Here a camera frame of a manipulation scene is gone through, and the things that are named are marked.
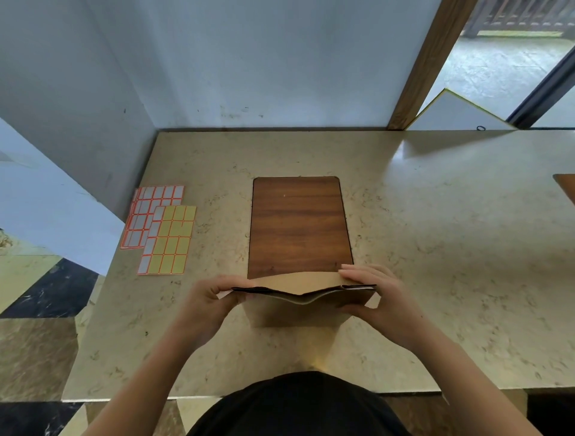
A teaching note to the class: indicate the person's right hand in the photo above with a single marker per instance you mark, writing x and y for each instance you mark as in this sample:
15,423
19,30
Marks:
395,310

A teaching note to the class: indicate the person's left hand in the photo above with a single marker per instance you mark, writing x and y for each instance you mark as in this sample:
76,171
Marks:
204,307

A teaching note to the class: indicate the person's right middle finger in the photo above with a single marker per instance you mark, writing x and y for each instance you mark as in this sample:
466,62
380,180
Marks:
366,267

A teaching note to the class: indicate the person's right thumb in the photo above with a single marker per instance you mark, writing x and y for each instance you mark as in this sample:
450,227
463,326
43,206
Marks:
355,307

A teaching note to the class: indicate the person's left thumb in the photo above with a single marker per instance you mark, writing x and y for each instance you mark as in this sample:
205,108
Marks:
236,297

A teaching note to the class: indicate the brown paper envelope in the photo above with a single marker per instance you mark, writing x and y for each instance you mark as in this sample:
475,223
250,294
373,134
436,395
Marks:
303,298

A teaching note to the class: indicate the person's right forearm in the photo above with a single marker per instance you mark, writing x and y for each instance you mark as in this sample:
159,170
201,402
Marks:
467,386

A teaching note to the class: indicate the person's left forearm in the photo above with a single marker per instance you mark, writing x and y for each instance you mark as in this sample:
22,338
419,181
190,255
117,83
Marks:
143,382

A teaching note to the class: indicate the wooden board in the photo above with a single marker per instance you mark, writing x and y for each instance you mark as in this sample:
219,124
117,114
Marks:
298,227

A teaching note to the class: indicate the yellow label sticker sheet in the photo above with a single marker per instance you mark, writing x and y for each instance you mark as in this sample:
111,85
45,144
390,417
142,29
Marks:
168,240

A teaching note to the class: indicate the person's black shirt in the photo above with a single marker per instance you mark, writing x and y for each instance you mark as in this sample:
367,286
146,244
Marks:
298,406

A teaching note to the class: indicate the orange-bordered label sticker sheet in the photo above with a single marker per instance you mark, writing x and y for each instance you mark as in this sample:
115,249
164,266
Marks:
146,215

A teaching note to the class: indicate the white board with yellow edge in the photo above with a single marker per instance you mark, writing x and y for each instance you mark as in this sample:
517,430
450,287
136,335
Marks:
458,114

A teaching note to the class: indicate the brown wooden object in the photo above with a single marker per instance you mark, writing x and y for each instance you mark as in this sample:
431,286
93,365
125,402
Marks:
567,185

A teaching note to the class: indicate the wooden door frame post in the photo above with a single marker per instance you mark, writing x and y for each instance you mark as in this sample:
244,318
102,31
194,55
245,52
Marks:
426,63

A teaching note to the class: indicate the dark metal door frame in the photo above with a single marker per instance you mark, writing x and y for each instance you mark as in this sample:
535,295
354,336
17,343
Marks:
543,92

